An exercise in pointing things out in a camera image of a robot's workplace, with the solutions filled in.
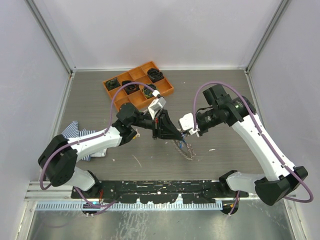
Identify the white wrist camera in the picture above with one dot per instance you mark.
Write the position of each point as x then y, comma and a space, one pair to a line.
156, 105
187, 125

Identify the black mounting base plate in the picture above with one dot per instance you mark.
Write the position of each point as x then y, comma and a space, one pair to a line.
160, 191

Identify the slotted cable duct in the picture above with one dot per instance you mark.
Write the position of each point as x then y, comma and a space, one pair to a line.
138, 206

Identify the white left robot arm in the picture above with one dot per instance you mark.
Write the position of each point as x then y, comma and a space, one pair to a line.
58, 160

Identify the left aluminium frame post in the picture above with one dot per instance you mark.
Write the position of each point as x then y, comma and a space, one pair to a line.
42, 15

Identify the aluminium corner post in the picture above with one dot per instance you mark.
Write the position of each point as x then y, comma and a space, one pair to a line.
279, 12

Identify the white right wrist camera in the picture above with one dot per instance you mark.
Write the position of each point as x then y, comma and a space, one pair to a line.
187, 125

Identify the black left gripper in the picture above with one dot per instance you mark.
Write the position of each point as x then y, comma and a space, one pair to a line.
163, 127

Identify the blue yellow rolled tie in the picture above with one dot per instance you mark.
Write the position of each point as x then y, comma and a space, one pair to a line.
147, 92

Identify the dark rolled tie far left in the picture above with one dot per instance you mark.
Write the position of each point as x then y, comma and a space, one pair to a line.
112, 84

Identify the key with yellow tag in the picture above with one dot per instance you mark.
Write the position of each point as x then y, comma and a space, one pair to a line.
137, 135

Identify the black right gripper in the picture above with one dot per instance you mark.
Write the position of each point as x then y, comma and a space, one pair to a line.
201, 130

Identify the blue striped cloth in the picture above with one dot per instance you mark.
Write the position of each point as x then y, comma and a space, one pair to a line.
72, 131

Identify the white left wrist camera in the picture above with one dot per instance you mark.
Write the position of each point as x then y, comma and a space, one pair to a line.
156, 105

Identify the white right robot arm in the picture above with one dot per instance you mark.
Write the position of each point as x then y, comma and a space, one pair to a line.
280, 176

